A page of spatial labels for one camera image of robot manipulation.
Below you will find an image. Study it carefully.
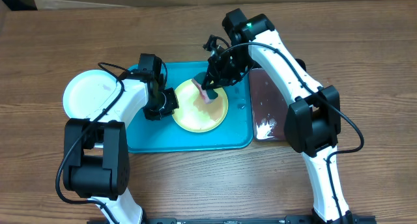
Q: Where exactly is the green sponge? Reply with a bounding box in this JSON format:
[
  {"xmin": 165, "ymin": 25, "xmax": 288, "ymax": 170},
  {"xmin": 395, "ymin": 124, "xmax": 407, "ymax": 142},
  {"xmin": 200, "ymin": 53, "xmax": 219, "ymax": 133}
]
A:
[{"xmin": 192, "ymin": 72, "xmax": 218, "ymax": 104}]

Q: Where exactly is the yellow plate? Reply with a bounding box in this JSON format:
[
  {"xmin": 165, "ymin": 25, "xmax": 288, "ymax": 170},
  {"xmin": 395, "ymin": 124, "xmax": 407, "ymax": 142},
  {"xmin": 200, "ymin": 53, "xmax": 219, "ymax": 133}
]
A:
[{"xmin": 173, "ymin": 79, "xmax": 229, "ymax": 133}]

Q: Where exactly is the light blue plate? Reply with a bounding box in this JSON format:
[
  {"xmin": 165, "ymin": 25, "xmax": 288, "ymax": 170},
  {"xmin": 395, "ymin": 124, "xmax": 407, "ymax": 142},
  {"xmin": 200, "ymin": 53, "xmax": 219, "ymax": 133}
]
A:
[{"xmin": 63, "ymin": 70, "xmax": 121, "ymax": 120}]

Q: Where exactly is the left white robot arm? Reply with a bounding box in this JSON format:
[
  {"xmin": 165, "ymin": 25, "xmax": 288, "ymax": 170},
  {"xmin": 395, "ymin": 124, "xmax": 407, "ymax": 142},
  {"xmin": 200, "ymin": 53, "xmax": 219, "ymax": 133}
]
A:
[{"xmin": 55, "ymin": 53, "xmax": 179, "ymax": 223}]

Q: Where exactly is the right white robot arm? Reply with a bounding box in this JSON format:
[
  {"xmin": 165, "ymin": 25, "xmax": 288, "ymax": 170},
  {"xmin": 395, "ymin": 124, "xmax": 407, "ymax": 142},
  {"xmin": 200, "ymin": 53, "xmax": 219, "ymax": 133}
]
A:
[{"xmin": 197, "ymin": 8, "xmax": 355, "ymax": 223}]

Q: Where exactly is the teal plastic tray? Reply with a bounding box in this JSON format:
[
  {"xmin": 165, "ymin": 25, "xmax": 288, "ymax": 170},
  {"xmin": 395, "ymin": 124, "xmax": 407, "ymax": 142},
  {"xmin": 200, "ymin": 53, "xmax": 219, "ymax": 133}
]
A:
[{"xmin": 126, "ymin": 77, "xmax": 253, "ymax": 153}]

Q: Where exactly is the black tray with dirty water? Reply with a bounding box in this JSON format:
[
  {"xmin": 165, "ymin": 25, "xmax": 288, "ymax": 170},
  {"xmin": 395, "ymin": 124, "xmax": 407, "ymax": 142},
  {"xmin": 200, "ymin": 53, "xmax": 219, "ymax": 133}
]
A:
[{"xmin": 248, "ymin": 64, "xmax": 287, "ymax": 141}]

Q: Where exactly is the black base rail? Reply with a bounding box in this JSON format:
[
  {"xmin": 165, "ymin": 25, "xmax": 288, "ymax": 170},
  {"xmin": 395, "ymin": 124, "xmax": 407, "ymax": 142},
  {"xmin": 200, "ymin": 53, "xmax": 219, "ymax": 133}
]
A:
[{"xmin": 86, "ymin": 215, "xmax": 377, "ymax": 224}]

